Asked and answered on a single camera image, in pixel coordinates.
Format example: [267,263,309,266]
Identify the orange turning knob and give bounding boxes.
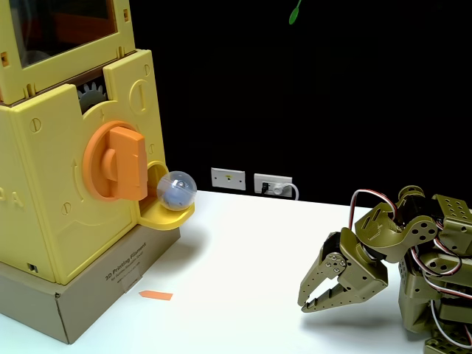
[82,120,149,202]

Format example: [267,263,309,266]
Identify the yellow capsule vending machine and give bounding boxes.
[0,0,195,285]

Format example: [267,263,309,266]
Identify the clear capsule ball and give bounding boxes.
[156,170,198,212]

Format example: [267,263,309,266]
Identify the orange paper arrow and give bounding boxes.
[138,290,174,302]

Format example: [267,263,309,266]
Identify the brown cardboard box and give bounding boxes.
[0,224,182,346]

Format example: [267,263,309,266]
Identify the green leaf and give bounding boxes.
[288,0,303,26]

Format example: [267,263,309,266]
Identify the grey gear wheel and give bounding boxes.
[77,81,108,114]

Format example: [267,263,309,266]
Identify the red white servo cable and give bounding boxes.
[348,188,402,223]

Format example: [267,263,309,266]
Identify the white plug with cable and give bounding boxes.
[271,183,300,201]

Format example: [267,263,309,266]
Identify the white wall socket plate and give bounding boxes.
[253,173,294,197]

